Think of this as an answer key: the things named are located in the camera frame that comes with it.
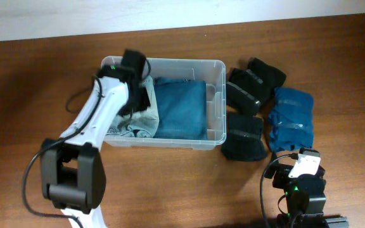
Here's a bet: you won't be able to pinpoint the clear plastic storage container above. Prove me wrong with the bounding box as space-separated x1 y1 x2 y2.
104 58 226 150

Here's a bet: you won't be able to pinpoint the dark blue jeans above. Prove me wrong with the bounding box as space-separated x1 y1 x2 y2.
154 77 207 140

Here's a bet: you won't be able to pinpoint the black garment bundle taped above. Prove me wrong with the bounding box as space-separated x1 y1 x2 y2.
226 68 272 116

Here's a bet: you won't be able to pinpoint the blue taped garment bundle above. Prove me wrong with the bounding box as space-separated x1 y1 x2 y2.
267 87 314 153

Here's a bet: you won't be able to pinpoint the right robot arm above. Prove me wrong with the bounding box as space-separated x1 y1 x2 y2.
263 162 349 228

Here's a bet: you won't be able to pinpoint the black garment bundle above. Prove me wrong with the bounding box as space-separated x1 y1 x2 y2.
221 112 267 162
248 58 286 87

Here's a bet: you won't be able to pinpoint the light blue jeans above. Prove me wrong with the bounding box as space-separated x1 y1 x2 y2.
106 76 160 138

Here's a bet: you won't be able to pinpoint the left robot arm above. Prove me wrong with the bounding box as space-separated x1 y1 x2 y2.
41 49 151 227

